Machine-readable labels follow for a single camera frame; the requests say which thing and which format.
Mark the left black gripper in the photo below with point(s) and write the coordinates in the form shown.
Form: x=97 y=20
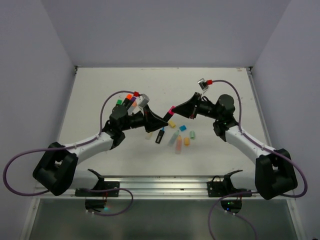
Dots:
x=151 y=122

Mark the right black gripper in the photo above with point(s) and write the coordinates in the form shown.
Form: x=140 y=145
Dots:
x=190 y=107

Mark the blue black highlighter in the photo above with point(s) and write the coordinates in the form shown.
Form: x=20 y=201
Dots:
x=160 y=135

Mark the pastel yellow highlighter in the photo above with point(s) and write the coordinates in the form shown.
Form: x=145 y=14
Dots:
x=148 y=136

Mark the pink cap black highlighter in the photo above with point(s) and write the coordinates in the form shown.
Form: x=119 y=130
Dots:
x=169 y=114

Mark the pastel yellow cap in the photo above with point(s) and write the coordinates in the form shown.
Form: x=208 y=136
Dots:
x=171 y=124

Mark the blue cap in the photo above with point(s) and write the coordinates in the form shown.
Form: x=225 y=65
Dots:
x=183 y=128

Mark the pastel green cap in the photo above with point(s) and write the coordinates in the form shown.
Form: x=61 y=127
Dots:
x=192 y=135

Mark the peach cap clear highlighter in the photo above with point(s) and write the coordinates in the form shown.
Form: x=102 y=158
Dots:
x=132 y=108

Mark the pastel green highlighter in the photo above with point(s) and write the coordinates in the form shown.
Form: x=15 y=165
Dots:
x=173 y=138

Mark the pastel orange cap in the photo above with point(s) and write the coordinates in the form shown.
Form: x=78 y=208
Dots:
x=186 y=141

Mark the pastel orange highlighter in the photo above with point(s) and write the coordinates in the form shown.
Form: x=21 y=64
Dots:
x=178 y=146

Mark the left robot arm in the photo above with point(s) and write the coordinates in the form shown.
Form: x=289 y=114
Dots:
x=58 y=170

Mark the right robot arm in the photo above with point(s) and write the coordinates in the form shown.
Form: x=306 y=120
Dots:
x=273 y=175

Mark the orange cap black highlighter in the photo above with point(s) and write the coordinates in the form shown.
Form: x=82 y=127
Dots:
x=127 y=100

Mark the green cap black highlighter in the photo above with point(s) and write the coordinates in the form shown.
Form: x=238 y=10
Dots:
x=119 y=102

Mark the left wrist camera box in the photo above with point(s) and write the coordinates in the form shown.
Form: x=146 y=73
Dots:
x=143 y=100

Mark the aluminium rail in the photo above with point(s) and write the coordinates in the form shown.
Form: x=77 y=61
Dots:
x=163 y=188

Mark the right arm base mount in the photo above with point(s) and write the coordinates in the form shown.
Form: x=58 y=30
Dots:
x=220 y=186

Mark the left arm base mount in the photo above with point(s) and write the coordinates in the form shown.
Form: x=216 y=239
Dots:
x=99 y=185

